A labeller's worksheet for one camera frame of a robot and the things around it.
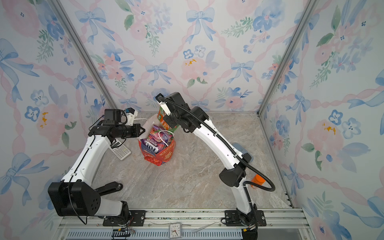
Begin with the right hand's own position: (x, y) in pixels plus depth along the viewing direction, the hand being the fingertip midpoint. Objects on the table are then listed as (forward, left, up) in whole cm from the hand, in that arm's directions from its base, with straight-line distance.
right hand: (170, 111), depth 73 cm
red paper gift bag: (-14, +5, -20) cm, 25 cm away
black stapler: (-28, +33, -29) cm, 52 cm away
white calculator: (-4, +36, -33) cm, 49 cm away
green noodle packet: (+1, +6, -4) cm, 7 cm away
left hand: (-3, +15, -10) cm, 18 cm away
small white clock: (-46, -3, -32) cm, 56 cm away
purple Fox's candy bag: (-7, +7, -13) cm, 17 cm away
